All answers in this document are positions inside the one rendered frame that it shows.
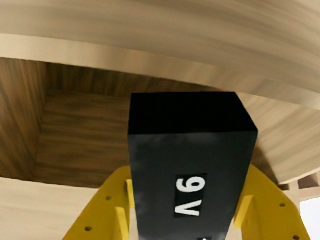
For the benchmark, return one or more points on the wooden chest of drawers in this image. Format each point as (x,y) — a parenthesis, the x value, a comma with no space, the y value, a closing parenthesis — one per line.
(83,195)

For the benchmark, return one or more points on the black 9v battery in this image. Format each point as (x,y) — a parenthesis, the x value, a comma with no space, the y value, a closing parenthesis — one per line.
(189,156)

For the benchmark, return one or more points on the light wood drawer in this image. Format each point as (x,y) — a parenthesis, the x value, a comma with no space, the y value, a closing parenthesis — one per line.
(24,218)
(65,124)

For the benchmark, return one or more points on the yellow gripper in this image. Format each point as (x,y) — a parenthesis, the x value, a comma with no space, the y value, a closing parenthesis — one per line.
(263,212)

